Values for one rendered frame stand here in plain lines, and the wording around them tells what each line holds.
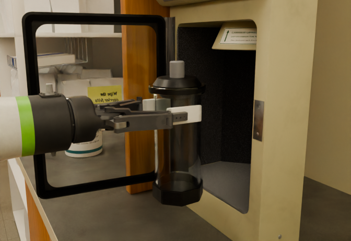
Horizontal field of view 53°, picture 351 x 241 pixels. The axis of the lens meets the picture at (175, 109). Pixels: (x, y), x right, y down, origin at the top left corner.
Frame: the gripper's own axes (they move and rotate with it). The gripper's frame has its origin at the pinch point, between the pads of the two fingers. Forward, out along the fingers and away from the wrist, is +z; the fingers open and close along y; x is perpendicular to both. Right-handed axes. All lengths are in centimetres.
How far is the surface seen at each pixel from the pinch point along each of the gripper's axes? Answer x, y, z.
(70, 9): -26, 113, 10
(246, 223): 20.6, -11.8, 8.8
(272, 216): 18.4, -15.0, 12.1
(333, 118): 8, 2, 52
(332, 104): 4, 2, 52
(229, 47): -11.7, -3.0, 10.0
